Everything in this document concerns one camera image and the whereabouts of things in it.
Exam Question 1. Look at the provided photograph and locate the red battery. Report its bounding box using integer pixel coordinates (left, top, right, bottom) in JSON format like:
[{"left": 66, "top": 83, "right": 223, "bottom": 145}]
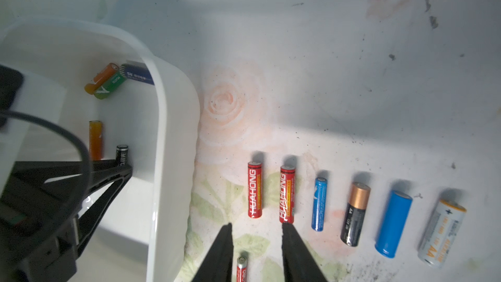
[{"left": 236, "top": 256, "right": 248, "bottom": 282}]

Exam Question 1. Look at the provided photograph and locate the large blue battery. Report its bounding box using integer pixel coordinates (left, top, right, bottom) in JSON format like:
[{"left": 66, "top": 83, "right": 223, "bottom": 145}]
[{"left": 375, "top": 190, "right": 412, "bottom": 259}]

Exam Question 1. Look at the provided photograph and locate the black copper battery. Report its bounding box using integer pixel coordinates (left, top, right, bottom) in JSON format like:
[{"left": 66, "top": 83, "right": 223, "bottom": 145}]
[{"left": 340, "top": 182, "right": 371, "bottom": 248}]

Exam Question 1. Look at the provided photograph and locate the green battery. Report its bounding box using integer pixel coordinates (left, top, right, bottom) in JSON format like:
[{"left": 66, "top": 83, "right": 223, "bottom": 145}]
[{"left": 93, "top": 72, "right": 127, "bottom": 100}]

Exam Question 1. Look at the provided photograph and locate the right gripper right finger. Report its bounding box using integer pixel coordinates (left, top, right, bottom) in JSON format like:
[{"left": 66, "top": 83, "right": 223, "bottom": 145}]
[{"left": 282, "top": 223, "right": 327, "bottom": 282}]

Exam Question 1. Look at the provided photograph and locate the orange battery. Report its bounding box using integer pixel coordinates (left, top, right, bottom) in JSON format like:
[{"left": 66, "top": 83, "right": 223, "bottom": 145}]
[
  {"left": 89, "top": 120, "right": 103, "bottom": 161},
  {"left": 84, "top": 63, "right": 119, "bottom": 95}
]

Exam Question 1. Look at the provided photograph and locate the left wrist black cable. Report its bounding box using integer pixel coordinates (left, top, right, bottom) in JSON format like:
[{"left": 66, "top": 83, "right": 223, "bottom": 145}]
[{"left": 0, "top": 108, "right": 95, "bottom": 255}]

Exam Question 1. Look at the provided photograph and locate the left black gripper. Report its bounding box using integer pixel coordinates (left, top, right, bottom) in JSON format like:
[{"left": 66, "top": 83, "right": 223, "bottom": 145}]
[{"left": 1, "top": 159, "right": 133, "bottom": 281}]

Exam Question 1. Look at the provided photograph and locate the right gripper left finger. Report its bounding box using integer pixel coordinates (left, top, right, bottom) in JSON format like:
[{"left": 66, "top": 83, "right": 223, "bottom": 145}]
[{"left": 192, "top": 223, "right": 234, "bottom": 282}]

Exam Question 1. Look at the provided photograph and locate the small black battery in box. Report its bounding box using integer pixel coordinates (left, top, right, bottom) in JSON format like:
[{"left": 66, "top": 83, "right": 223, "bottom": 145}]
[{"left": 116, "top": 144, "right": 129, "bottom": 166}]

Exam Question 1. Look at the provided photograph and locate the dark navy battery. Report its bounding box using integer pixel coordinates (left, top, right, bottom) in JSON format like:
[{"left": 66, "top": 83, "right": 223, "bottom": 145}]
[{"left": 120, "top": 63, "right": 155, "bottom": 86}]

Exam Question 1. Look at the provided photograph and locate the white plastic storage box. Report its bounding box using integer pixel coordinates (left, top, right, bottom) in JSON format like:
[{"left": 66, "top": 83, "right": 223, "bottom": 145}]
[{"left": 1, "top": 18, "right": 200, "bottom": 281}]

